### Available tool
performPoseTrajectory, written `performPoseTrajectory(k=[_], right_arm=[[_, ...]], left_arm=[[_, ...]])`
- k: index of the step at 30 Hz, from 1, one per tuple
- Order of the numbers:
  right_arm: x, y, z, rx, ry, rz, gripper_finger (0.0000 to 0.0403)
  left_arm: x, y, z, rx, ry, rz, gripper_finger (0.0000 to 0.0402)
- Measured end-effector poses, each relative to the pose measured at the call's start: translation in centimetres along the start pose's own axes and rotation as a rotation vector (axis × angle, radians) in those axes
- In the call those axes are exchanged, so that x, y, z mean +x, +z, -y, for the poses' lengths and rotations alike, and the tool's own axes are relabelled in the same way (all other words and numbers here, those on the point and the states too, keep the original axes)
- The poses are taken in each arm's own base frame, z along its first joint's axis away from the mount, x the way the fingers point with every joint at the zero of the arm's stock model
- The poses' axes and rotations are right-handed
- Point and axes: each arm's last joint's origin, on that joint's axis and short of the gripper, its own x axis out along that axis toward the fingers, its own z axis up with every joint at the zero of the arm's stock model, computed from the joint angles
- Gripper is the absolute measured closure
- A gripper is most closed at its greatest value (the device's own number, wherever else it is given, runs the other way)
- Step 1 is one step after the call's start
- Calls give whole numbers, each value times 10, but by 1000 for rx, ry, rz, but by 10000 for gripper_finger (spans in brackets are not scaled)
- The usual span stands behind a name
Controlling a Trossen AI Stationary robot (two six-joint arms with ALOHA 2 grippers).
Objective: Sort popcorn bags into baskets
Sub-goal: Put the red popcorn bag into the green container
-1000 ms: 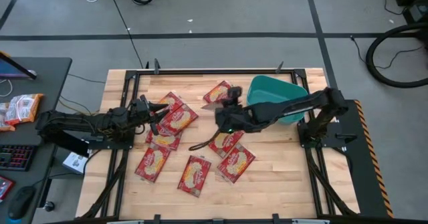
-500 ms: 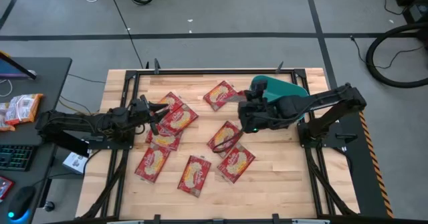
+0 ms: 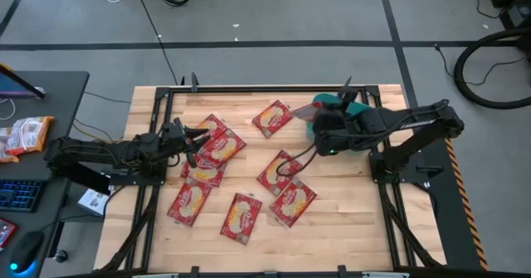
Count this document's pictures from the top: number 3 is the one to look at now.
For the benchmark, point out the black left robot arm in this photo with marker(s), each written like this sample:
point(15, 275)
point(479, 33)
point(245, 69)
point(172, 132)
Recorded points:
point(103, 153)

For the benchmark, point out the red popcorn bag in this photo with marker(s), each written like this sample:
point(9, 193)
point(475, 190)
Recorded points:
point(224, 148)
point(189, 202)
point(293, 203)
point(305, 112)
point(213, 124)
point(272, 118)
point(205, 174)
point(240, 218)
point(271, 182)

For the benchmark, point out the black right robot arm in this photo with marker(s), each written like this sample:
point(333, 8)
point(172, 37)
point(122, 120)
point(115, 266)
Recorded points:
point(415, 124)

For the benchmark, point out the computer monitor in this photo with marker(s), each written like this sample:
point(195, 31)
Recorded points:
point(16, 85)

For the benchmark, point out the flat red packet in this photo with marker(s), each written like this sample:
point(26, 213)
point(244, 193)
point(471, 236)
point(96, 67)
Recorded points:
point(6, 232)

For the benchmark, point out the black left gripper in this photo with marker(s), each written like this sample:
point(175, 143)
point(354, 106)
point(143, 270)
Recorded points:
point(174, 137)

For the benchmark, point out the small white box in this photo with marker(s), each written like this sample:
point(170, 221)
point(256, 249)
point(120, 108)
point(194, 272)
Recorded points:
point(93, 201)

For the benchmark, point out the large black hoop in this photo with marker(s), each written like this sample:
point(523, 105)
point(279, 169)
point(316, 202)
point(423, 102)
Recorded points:
point(458, 68)

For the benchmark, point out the black round knob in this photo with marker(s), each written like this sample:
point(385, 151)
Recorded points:
point(61, 256)

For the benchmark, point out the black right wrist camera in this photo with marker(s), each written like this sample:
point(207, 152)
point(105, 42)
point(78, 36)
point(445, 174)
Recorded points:
point(332, 147)

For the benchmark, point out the black aluminium table frame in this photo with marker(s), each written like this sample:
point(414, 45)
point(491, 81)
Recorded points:
point(265, 89)

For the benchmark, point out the black equipment case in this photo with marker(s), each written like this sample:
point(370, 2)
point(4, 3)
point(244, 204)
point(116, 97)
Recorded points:
point(514, 4)

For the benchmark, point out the dark grey desk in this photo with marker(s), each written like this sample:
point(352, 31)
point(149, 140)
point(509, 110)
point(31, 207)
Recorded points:
point(62, 103)

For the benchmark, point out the black keyboard blue backlight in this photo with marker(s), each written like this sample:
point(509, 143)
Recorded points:
point(20, 195)

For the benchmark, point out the black upright frame bracket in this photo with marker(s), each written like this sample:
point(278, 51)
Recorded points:
point(193, 83)
point(346, 88)

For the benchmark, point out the orange white snack packet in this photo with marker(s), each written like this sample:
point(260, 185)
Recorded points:
point(5, 149)

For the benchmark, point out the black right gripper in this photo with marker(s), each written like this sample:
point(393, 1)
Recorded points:
point(336, 124)

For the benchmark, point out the black computer mouse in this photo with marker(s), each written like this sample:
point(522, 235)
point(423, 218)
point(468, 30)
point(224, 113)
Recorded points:
point(27, 249)

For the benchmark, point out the teal plastic basket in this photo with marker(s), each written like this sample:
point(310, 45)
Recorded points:
point(325, 99)

